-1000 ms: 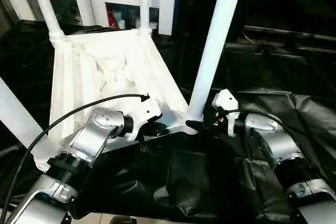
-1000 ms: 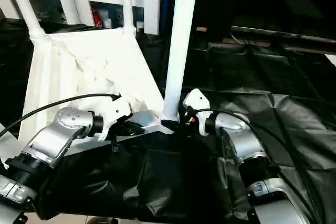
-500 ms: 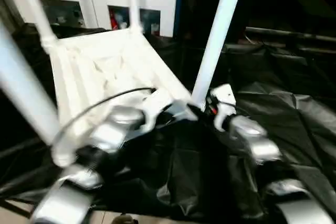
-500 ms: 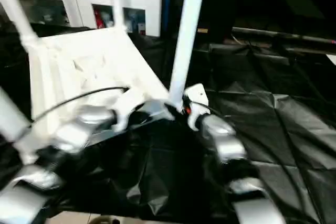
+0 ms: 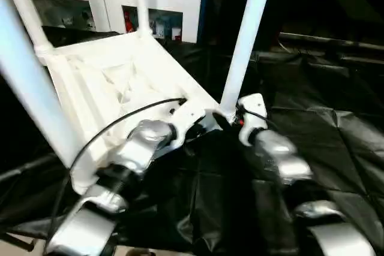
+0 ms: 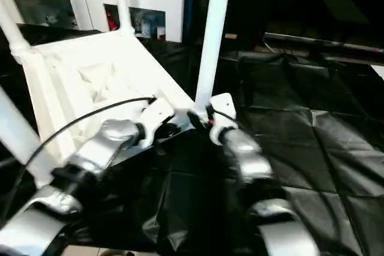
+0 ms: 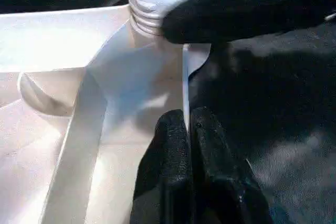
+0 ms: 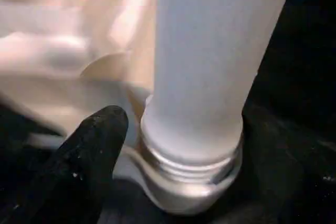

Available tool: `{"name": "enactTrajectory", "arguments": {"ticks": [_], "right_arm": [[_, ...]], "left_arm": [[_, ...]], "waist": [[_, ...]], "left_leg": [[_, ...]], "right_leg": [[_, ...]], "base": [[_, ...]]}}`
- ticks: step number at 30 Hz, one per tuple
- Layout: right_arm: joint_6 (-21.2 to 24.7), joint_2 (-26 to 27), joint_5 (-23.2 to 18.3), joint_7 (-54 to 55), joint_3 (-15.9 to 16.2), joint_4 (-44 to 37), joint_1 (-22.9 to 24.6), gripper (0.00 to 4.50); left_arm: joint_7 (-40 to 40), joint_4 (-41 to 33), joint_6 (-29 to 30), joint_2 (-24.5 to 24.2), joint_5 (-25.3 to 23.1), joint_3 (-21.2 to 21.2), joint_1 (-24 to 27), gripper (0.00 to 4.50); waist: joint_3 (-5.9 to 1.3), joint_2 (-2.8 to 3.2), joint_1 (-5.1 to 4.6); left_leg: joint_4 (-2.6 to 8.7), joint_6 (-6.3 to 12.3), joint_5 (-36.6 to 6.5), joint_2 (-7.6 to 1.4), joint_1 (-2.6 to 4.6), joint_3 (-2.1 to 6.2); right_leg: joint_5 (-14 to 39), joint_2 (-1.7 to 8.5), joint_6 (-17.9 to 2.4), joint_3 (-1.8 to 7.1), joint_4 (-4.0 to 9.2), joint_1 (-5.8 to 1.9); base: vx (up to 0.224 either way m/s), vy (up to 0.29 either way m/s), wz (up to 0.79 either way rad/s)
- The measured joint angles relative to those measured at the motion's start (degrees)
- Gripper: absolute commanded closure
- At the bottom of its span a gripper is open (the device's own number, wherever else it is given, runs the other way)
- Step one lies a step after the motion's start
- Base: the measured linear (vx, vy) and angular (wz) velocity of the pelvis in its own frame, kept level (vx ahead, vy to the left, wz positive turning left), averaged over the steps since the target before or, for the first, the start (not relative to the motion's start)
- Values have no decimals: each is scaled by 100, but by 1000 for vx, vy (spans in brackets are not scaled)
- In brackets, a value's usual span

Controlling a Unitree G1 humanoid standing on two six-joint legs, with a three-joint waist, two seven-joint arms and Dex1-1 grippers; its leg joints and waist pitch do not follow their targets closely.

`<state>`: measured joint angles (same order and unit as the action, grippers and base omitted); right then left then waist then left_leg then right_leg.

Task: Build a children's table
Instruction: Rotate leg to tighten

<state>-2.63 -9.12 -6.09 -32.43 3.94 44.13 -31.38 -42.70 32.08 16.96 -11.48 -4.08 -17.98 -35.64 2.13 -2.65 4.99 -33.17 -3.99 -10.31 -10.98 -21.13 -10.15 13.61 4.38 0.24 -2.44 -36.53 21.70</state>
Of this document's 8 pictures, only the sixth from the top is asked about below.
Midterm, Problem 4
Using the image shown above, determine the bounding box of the black left camera cable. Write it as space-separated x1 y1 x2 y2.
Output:
0 96 157 230

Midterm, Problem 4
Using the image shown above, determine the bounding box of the small white blue box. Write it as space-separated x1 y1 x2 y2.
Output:
140 21 154 38

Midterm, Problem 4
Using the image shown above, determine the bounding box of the white flat object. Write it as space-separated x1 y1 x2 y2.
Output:
370 64 384 80

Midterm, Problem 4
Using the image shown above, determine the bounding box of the dark metal rod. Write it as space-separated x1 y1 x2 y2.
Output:
263 32 384 55

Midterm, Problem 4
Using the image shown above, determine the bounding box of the white plastic table top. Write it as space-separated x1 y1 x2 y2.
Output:
11 29 208 188

